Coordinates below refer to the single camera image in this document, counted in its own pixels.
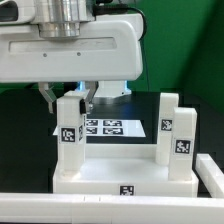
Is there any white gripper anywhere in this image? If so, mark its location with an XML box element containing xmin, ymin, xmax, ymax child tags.
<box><xmin>0</xmin><ymin>14</ymin><xmax>143</xmax><ymax>114</ymax></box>

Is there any white desk top tray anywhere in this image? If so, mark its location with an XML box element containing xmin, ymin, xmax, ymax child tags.
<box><xmin>53</xmin><ymin>144</ymin><xmax>199</xmax><ymax>197</ymax></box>

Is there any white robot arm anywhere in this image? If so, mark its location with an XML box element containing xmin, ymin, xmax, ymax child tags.
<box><xmin>0</xmin><ymin>0</ymin><xmax>147</xmax><ymax>103</ymax></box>

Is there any paper sheet with markers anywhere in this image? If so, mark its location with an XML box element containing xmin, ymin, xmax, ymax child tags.
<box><xmin>53</xmin><ymin>118</ymin><xmax>147</xmax><ymax>138</ymax></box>

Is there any white front fence bar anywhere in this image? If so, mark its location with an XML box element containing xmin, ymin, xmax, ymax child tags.
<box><xmin>0</xmin><ymin>193</ymin><xmax>224</xmax><ymax>224</ymax></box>

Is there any white fence bar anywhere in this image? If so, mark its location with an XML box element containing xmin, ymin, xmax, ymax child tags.
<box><xmin>195</xmin><ymin>154</ymin><xmax>224</xmax><ymax>199</ymax></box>
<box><xmin>0</xmin><ymin>193</ymin><xmax>224</xmax><ymax>224</ymax></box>

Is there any white right fence bar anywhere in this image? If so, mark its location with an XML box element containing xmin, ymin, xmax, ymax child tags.
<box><xmin>195</xmin><ymin>154</ymin><xmax>224</xmax><ymax>199</ymax></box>

